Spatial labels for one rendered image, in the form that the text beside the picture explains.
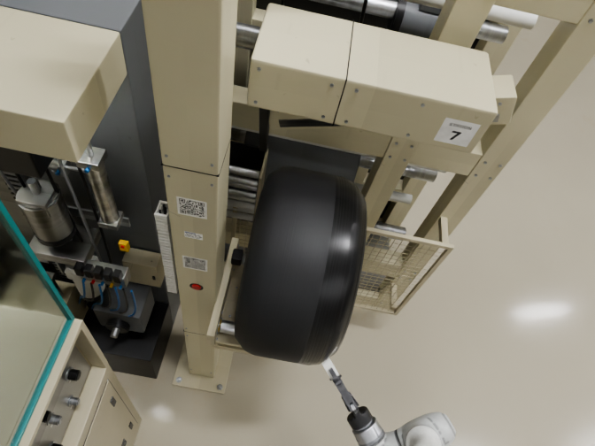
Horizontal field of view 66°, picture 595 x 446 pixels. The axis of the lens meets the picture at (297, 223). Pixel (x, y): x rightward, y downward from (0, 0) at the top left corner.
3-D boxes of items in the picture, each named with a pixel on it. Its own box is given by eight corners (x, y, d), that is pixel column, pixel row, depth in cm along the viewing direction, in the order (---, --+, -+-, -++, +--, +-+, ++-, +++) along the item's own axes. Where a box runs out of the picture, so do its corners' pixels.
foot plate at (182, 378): (172, 385, 234) (171, 383, 232) (186, 334, 249) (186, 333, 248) (224, 394, 236) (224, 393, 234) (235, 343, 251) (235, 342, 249)
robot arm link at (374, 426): (357, 441, 149) (347, 425, 150) (381, 426, 150) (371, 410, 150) (363, 453, 140) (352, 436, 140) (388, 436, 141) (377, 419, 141)
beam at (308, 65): (245, 108, 120) (249, 58, 107) (263, 49, 134) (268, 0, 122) (471, 157, 123) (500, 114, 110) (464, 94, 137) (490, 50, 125)
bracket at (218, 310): (206, 344, 163) (206, 334, 155) (231, 249, 186) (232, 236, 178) (215, 346, 163) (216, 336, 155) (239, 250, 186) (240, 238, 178)
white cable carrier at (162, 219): (167, 291, 161) (153, 214, 122) (171, 279, 164) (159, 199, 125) (180, 294, 161) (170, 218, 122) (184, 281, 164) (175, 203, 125)
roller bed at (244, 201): (206, 214, 187) (206, 166, 162) (215, 187, 195) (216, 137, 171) (255, 225, 188) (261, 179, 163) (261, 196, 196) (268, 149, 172)
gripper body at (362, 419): (355, 434, 141) (339, 409, 141) (350, 425, 149) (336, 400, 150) (375, 421, 142) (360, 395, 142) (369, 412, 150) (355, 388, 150)
